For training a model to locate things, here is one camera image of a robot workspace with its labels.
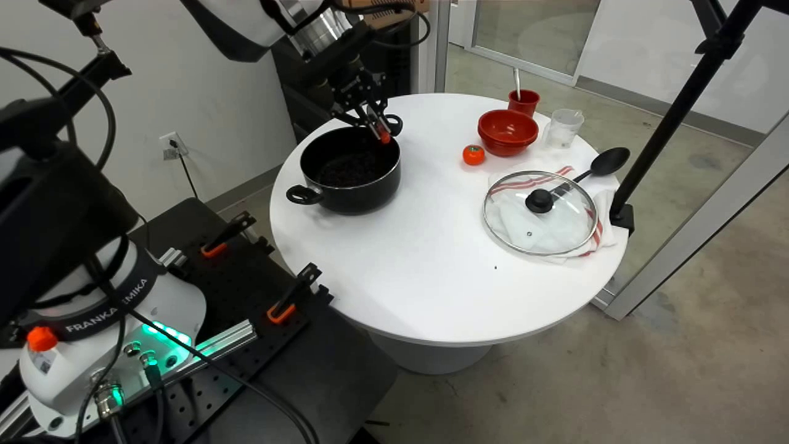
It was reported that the black clamp orange tip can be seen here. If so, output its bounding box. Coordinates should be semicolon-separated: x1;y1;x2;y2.
201;210;257;259

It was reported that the red handled metal spoon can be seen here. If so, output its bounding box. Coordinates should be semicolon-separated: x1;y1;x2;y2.
372;120;393;145

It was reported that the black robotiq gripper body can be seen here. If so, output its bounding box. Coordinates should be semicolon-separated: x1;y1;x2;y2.
316;38;388;107

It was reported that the red bowl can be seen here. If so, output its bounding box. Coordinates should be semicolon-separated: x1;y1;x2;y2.
478;108;540;158

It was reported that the black cable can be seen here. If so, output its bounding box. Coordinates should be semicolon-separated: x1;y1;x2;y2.
0;39;118;175

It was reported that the black tripod stand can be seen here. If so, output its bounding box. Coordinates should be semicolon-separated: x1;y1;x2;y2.
609;0;789;232

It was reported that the red mug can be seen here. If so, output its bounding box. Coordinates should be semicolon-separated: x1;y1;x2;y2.
508;90;540;116

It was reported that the wall power outlet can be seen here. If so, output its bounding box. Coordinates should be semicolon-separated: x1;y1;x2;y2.
159;131;188;160

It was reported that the black cooking pot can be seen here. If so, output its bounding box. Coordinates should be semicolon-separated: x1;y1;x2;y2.
287;126;403;216

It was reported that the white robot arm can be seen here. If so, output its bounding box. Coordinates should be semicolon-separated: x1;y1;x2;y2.
180;0;395;139

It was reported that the small orange tomato toy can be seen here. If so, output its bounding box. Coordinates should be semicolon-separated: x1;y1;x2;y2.
461;145;485;165

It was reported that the glass pot lid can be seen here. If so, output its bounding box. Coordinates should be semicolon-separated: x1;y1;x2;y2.
480;168;602;259

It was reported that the black perforated mounting board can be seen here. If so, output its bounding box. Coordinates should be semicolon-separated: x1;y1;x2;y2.
120;197;395;444

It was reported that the white red striped cloth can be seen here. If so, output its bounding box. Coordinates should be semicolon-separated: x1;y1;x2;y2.
491;164;627;261

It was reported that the clear plastic cup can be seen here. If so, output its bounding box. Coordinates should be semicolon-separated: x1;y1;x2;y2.
548;108;585;148

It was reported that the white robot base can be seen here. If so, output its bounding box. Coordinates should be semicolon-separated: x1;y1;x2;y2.
17;240;208;440

